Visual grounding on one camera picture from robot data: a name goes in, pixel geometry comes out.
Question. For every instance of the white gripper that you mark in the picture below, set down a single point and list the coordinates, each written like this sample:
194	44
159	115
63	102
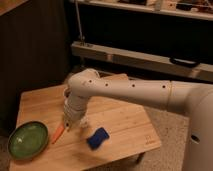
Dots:
71	116

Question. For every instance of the white plastic bottle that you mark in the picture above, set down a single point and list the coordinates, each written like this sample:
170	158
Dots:
84	122

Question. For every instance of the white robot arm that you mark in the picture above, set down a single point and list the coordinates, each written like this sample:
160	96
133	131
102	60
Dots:
194	100

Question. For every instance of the orange carrot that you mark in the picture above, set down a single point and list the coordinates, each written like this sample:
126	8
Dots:
59	131

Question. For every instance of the blue sponge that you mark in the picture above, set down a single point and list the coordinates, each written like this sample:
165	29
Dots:
99	136

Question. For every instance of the green bowl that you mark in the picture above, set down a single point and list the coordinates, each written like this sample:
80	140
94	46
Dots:
28	140

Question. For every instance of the wooden table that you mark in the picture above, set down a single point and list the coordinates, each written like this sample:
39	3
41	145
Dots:
128	125

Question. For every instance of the metal pole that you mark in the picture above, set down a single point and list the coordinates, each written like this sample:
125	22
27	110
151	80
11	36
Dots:
81	37

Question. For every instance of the cluttered shelf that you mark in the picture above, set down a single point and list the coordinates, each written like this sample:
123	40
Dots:
156	8

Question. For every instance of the long grey case with handle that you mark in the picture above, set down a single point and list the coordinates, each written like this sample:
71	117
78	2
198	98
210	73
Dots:
141	60

